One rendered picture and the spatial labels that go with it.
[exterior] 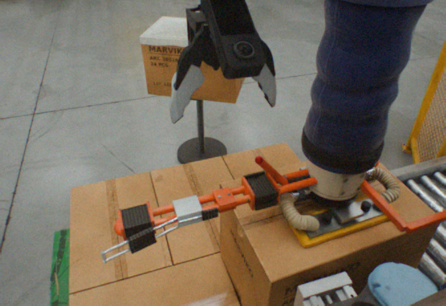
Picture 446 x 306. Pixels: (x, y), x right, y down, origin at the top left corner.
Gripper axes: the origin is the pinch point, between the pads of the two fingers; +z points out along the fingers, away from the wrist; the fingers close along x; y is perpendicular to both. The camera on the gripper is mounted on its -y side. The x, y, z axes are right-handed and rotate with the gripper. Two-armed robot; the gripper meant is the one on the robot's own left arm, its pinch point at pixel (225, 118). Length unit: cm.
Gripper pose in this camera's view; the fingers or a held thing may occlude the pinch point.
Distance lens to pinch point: 51.1
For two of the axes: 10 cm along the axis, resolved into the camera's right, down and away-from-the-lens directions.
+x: -9.6, 1.7, -2.4
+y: -2.9, -5.6, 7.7
